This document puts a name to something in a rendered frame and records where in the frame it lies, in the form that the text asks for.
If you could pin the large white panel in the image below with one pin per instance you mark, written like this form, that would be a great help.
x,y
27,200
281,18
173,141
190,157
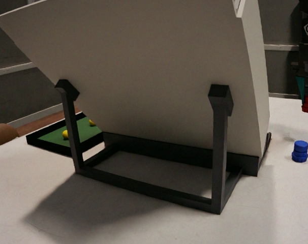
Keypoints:
x,y
144,69

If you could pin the blue plug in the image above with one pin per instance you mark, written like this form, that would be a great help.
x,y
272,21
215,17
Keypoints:
x,y
299,153

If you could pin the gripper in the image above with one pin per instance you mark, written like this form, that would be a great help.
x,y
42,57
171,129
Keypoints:
x,y
300,75

